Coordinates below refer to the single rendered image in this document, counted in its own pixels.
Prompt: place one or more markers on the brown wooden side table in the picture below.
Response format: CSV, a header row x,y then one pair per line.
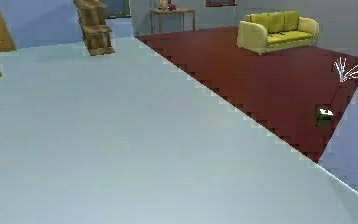
x,y
172,12

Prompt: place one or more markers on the red round object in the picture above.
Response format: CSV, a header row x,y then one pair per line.
x,y
172,6

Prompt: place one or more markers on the pale vase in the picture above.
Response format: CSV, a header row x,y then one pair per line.
x,y
164,4

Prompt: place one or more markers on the brown wooden shelf unit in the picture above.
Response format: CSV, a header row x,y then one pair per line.
x,y
95,28

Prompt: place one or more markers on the yellow sofa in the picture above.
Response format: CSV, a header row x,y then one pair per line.
x,y
275,31

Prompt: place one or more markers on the black remote control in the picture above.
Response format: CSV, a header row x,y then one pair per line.
x,y
280,33

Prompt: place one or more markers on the dark green box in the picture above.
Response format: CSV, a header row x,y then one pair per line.
x,y
324,116

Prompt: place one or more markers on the white twig plant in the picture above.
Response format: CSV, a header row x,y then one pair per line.
x,y
345,71

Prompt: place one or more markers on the framed wall picture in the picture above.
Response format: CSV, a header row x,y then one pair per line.
x,y
220,2

